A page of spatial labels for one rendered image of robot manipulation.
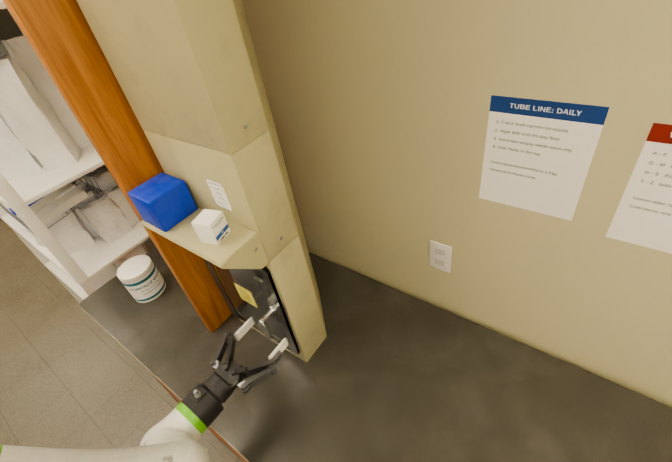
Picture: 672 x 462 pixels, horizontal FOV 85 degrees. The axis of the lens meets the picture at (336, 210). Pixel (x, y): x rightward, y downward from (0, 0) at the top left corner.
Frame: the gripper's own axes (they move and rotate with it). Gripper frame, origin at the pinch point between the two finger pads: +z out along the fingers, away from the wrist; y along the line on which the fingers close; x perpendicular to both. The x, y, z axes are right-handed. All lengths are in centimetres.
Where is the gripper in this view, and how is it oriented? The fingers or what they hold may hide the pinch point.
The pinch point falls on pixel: (266, 332)
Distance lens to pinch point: 112.6
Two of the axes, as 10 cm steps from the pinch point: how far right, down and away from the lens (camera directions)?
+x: 1.4, 7.7, 6.2
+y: -8.1, -2.7, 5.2
